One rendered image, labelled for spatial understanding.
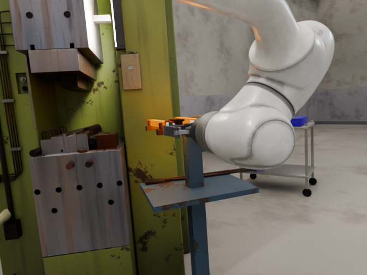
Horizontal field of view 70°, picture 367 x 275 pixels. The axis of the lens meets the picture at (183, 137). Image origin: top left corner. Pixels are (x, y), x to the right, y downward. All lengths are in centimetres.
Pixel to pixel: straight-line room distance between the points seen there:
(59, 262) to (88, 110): 86
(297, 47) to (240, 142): 17
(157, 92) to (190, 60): 499
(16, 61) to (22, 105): 20
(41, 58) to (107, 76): 52
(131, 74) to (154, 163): 47
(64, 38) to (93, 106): 56
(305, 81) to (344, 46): 1085
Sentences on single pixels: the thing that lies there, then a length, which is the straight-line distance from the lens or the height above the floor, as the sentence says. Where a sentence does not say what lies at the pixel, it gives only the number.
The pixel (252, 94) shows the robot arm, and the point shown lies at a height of 110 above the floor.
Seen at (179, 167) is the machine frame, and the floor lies 66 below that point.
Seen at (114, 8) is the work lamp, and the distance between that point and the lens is 142.
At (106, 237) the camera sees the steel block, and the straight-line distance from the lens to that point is 131.
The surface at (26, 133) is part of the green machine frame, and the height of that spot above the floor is 101.
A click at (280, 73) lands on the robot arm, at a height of 112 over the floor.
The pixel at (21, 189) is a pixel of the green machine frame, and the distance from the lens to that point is 155.
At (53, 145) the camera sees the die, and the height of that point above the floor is 95.
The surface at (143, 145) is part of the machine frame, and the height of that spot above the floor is 90.
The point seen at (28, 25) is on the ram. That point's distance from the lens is 136.
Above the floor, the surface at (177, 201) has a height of 76.
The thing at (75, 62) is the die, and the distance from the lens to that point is 128.
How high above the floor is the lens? 109
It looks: 7 degrees down
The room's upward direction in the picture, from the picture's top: 4 degrees counter-clockwise
